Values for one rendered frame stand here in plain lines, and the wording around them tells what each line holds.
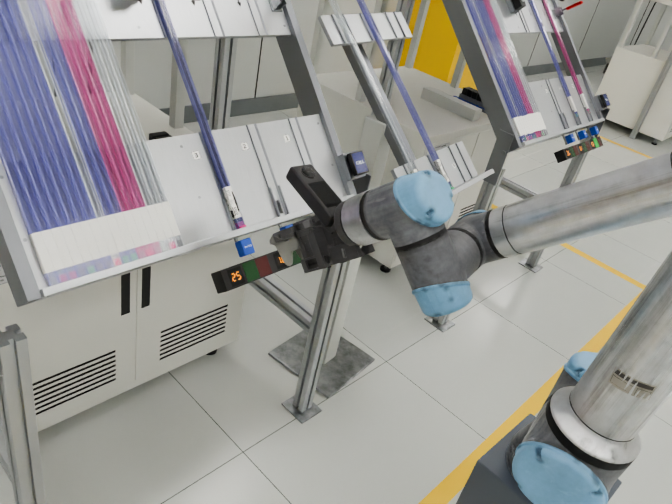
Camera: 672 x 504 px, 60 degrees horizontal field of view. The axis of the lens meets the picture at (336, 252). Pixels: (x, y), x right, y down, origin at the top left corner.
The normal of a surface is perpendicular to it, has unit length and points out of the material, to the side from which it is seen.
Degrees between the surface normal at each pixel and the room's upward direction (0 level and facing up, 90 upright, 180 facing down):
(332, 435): 0
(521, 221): 72
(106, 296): 90
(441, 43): 90
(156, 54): 90
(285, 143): 48
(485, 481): 90
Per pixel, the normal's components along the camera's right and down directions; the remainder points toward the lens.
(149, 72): 0.70, 0.49
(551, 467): -0.60, 0.44
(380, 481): 0.19, -0.83
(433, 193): 0.65, -0.19
